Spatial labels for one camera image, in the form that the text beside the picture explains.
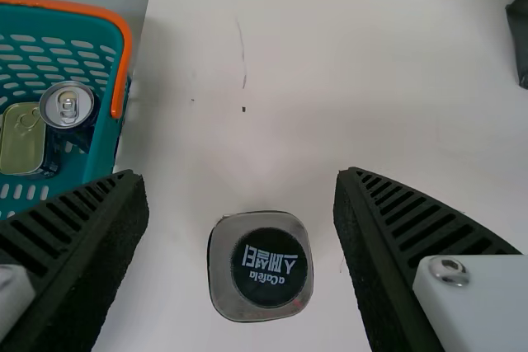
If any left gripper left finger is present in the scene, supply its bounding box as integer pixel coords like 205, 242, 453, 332
0, 168, 150, 352

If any dark grey bag with straps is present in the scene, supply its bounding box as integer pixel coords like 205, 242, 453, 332
504, 0, 528, 90

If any rectangular tin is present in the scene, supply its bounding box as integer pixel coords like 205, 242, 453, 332
0, 101, 47, 176

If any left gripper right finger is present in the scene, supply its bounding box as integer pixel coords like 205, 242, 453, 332
332, 167, 528, 352

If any dark coffee bottle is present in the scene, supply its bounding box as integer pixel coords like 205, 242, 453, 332
208, 210, 315, 322

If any teal shopping basket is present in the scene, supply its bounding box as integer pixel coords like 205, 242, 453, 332
0, 0, 134, 221

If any can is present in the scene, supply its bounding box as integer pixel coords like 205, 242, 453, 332
39, 80, 100, 166

